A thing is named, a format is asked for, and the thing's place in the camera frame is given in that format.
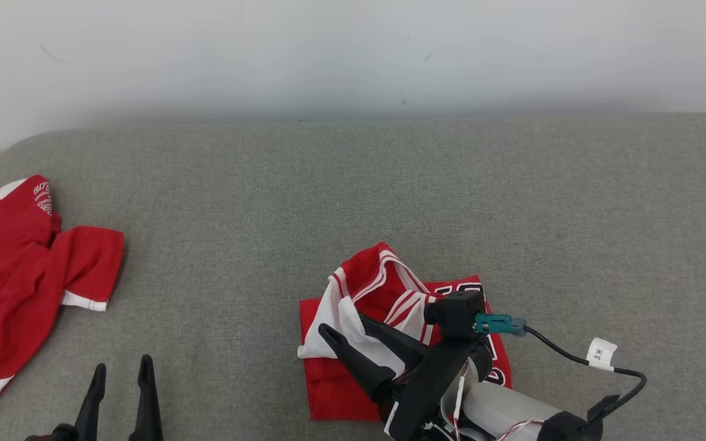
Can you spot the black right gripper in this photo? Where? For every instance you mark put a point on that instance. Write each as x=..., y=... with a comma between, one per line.
x=432, y=386

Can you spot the grey fabric sofa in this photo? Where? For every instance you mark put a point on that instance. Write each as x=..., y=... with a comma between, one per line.
x=353, y=202

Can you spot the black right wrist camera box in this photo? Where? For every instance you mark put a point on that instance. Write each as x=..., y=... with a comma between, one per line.
x=457, y=315

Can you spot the red basketball jersey white lining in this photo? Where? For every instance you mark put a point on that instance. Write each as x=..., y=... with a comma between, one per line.
x=341, y=386

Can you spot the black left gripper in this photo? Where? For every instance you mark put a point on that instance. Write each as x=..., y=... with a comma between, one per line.
x=59, y=433

